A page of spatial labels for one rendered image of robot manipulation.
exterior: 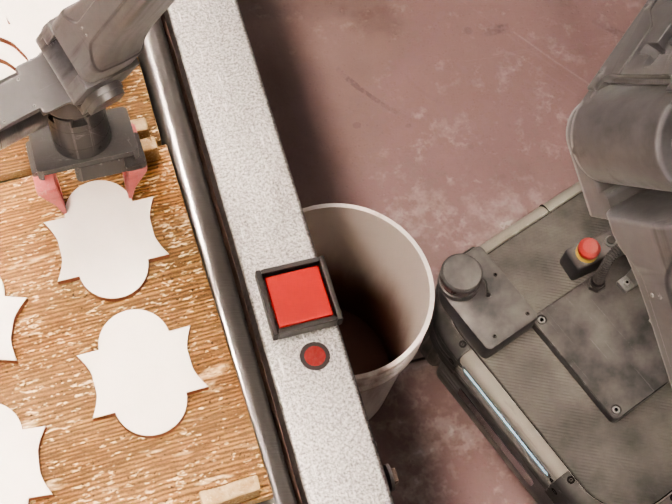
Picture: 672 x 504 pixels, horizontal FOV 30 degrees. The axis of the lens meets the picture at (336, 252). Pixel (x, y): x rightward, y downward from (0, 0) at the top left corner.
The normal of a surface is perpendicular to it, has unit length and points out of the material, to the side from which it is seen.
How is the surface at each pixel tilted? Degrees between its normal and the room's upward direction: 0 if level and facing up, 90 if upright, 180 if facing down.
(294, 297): 0
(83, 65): 79
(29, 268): 0
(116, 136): 14
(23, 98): 22
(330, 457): 0
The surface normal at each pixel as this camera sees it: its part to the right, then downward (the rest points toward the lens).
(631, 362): 0.08, -0.43
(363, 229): -0.32, 0.82
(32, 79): 0.36, -0.15
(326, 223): 0.12, 0.88
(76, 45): -0.73, 0.47
